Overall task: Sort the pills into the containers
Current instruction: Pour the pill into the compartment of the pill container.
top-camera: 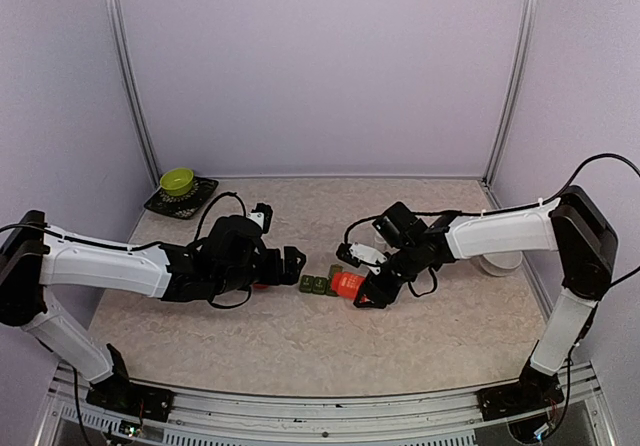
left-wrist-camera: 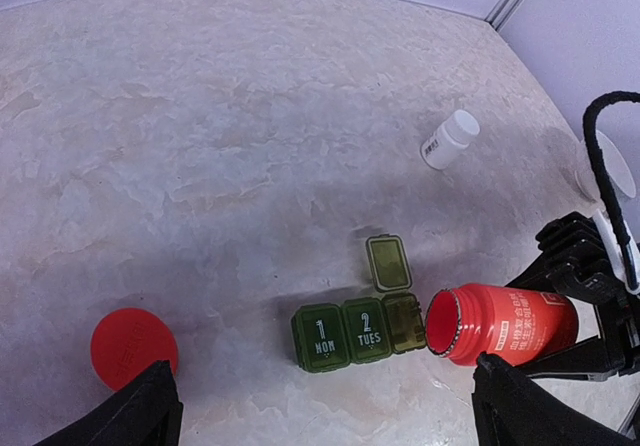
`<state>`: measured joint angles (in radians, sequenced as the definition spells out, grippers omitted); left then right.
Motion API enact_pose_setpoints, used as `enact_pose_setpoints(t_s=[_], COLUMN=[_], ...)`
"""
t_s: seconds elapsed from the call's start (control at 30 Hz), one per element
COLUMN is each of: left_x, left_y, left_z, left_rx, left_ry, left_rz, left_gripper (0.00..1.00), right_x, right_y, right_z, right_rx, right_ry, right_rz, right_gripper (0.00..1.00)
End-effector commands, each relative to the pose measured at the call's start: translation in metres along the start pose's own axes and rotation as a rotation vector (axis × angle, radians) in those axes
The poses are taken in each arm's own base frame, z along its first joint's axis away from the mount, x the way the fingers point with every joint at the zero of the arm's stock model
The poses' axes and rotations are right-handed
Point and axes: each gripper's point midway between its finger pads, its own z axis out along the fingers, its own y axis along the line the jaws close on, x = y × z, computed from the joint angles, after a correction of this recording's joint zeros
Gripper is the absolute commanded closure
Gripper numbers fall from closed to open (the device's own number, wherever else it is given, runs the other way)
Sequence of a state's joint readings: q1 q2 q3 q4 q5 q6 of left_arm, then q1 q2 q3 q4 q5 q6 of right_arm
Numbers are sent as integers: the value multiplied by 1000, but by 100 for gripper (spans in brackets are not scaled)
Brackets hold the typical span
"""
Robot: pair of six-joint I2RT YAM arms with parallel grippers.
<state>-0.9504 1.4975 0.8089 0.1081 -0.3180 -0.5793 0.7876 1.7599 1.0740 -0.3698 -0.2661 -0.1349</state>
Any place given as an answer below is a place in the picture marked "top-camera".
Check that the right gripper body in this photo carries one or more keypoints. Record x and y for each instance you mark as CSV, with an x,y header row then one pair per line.
x,y
407,265

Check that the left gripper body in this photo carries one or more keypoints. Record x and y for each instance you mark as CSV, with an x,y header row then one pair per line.
x,y
273,274

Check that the red pill bottle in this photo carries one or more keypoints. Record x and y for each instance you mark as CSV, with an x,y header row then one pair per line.
x,y
346,284

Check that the green pill organizer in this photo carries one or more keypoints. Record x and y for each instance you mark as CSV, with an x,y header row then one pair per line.
x,y
320,285

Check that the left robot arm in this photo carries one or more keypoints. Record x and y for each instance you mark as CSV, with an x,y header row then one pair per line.
x,y
37,255

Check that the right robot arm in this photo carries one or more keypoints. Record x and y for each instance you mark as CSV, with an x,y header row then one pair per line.
x,y
567,223

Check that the small white pill bottle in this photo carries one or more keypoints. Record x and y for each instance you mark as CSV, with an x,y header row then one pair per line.
x,y
379,242

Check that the white bowl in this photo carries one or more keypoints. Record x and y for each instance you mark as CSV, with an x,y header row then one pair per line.
x,y
501,264

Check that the black square tray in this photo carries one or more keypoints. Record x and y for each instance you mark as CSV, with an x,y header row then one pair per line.
x,y
182,207

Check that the lime green bowl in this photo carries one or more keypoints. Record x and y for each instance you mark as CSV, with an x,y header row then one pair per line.
x,y
177,182

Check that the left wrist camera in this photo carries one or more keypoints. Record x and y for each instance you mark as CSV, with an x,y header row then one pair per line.
x,y
262,215

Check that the front aluminium rail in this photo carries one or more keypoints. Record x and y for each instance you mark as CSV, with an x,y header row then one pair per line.
x,y
206,417

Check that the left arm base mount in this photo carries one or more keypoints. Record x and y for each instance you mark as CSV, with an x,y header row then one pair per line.
x,y
136,400

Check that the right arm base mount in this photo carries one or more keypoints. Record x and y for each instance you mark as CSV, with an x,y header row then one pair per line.
x,y
513,399

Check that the right aluminium frame post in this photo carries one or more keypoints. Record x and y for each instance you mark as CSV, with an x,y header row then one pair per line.
x,y
517,73

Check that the aluminium frame post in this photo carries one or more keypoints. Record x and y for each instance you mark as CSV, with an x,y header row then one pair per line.
x,y
118,28
517,73

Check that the left aluminium frame post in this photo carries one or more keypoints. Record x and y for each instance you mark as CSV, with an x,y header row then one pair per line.
x,y
118,28

